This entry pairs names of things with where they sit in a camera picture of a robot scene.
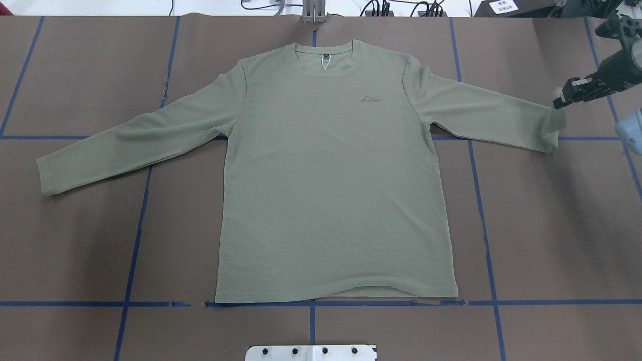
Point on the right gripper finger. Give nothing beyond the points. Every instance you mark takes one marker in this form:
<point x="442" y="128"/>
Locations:
<point x="564" y="98"/>
<point x="578" y="87"/>

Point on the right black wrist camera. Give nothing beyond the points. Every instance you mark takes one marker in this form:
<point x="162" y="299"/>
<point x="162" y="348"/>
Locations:
<point x="622" y="28"/>

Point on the white camera mast with base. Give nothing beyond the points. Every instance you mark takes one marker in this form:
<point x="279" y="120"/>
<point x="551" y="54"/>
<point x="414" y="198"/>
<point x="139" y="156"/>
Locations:
<point x="312" y="352"/>

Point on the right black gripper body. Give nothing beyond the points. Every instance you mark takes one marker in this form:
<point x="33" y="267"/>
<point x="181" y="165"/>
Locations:
<point x="621" y="70"/>

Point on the aluminium frame post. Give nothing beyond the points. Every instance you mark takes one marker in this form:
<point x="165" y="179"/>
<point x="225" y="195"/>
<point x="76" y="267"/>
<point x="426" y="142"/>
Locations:
<point x="314" y="11"/>

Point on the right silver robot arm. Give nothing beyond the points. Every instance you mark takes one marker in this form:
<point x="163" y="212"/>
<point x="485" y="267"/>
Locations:
<point x="617" y="73"/>

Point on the black box with white label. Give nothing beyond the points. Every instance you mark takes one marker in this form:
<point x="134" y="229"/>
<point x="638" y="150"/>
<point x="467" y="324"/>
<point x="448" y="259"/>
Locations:
<point x="514" y="9"/>

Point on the olive green long-sleeve shirt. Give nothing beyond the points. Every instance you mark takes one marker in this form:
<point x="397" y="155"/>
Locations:
<point x="331" y="182"/>

